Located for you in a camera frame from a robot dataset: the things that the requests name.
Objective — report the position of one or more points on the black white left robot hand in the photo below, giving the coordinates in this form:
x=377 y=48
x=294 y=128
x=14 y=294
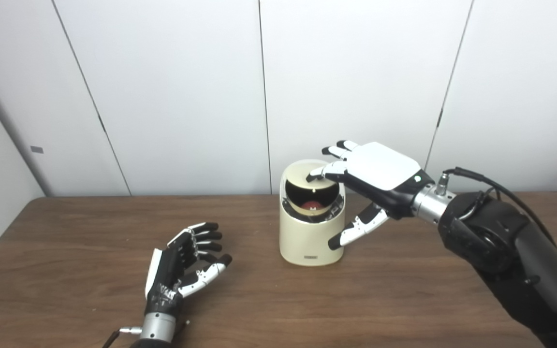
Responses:
x=165 y=280

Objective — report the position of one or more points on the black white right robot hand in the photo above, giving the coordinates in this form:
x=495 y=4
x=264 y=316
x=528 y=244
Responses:
x=382 y=169

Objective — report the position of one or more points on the red apple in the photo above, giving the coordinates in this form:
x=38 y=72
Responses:
x=312 y=205

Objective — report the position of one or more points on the cream round bin lid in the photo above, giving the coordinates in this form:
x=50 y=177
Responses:
x=300 y=174

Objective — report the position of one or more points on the cream-colored bin body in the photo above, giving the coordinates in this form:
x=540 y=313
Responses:
x=307 y=241

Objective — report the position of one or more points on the small gray wall tag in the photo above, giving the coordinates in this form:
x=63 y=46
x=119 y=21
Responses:
x=36 y=150

